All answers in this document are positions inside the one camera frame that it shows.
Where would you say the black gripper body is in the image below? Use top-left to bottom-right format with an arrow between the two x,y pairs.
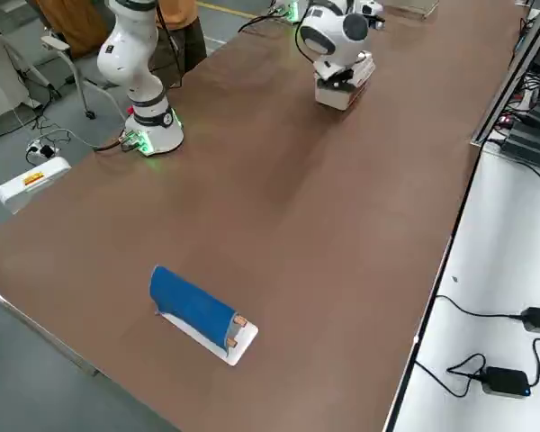
319,67 -> 356,92

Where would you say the white preservation box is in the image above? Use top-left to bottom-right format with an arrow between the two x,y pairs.
314,56 -> 377,112

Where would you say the translucent white box lid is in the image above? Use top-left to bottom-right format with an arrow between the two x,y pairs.
317,57 -> 377,98

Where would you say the blue rolled cloth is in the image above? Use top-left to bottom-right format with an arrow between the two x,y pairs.
148,265 -> 240,355

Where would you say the grey office chair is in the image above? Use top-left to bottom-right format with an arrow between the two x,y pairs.
39,34 -> 123,122

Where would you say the white flat holder board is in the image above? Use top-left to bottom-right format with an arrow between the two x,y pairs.
154,310 -> 260,367

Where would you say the white power strip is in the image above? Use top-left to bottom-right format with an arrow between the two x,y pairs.
25,139 -> 62,160

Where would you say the white case yellow label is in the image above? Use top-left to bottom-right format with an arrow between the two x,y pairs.
0,156 -> 74,215

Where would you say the black adapter blue light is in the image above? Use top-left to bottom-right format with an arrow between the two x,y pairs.
480,365 -> 534,400

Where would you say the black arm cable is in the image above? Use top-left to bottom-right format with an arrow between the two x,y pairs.
293,20 -> 326,65
154,0 -> 186,90

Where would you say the black base cable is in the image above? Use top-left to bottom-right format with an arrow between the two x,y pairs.
93,132 -> 139,155
237,12 -> 294,35

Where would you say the aluminium frame post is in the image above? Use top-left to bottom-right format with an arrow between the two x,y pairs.
470,0 -> 540,149

